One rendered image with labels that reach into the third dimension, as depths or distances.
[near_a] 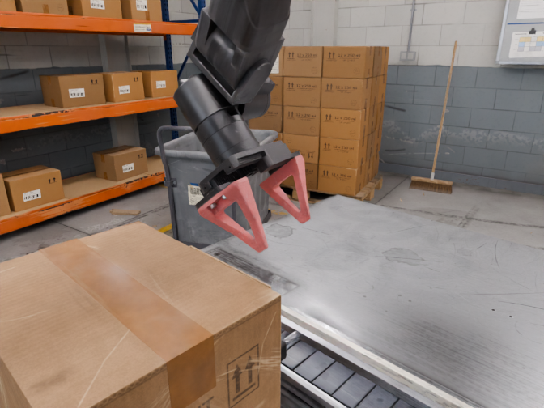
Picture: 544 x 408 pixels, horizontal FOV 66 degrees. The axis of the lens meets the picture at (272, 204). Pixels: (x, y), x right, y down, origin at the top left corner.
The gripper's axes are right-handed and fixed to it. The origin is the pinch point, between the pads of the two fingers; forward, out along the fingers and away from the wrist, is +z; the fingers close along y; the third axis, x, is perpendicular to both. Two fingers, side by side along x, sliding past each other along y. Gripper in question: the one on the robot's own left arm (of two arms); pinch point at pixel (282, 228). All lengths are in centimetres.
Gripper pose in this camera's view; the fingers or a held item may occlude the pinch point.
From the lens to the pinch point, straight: 47.9
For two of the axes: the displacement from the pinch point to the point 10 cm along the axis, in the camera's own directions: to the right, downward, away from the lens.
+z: 5.3, 8.5, -0.6
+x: -6.6, 4.5, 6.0
